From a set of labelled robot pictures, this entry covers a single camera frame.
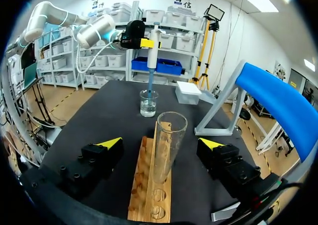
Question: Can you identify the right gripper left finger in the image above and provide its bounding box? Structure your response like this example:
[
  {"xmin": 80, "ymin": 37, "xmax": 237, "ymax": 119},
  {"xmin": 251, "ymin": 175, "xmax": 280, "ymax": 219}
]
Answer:
[{"xmin": 57, "ymin": 136, "xmax": 124, "ymax": 201}]

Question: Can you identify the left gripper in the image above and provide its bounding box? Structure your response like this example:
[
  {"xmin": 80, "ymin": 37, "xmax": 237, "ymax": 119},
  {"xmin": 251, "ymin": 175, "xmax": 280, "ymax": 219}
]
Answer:
[{"xmin": 118, "ymin": 19, "xmax": 162, "ymax": 50}]

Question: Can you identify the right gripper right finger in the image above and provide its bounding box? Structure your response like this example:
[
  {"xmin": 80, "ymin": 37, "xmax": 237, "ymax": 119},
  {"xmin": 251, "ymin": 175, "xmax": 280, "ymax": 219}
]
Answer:
[{"xmin": 197, "ymin": 137, "xmax": 262, "ymax": 199}]

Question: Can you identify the white pipette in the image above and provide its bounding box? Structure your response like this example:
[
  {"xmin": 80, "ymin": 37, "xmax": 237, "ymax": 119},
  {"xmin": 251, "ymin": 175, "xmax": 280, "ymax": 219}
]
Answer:
[{"xmin": 146, "ymin": 22, "xmax": 162, "ymax": 71}]

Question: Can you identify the blue pipette tip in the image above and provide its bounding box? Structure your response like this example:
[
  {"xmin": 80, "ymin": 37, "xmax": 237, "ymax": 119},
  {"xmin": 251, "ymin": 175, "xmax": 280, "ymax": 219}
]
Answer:
[{"xmin": 147, "ymin": 69, "xmax": 155, "ymax": 107}]

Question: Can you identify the glass test tube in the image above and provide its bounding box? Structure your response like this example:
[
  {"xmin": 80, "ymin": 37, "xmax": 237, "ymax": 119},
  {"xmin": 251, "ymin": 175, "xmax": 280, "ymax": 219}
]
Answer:
[{"xmin": 152, "ymin": 111, "xmax": 188, "ymax": 184}]

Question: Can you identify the glass beaker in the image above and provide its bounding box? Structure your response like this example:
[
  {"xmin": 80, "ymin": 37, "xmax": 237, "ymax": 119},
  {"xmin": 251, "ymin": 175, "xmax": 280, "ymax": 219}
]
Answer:
[{"xmin": 139, "ymin": 89, "xmax": 159, "ymax": 118}]

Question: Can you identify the wooden rack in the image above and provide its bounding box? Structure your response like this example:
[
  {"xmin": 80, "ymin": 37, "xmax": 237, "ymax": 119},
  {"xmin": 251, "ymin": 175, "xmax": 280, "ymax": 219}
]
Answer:
[{"xmin": 127, "ymin": 120, "xmax": 173, "ymax": 223}]

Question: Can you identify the white plastic box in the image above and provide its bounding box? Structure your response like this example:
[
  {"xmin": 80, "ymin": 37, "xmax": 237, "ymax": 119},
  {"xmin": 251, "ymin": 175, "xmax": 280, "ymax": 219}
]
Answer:
[{"xmin": 174, "ymin": 80, "xmax": 217, "ymax": 105}]

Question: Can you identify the grey stand with blue panel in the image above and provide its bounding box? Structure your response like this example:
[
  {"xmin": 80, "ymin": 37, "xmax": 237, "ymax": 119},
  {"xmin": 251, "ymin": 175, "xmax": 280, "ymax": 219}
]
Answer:
[{"xmin": 194, "ymin": 60, "xmax": 316, "ymax": 222}]

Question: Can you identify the white cable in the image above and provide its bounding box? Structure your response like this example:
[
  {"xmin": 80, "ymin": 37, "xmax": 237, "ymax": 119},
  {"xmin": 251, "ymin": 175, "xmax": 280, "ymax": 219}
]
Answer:
[{"xmin": 72, "ymin": 23, "xmax": 118, "ymax": 74}]

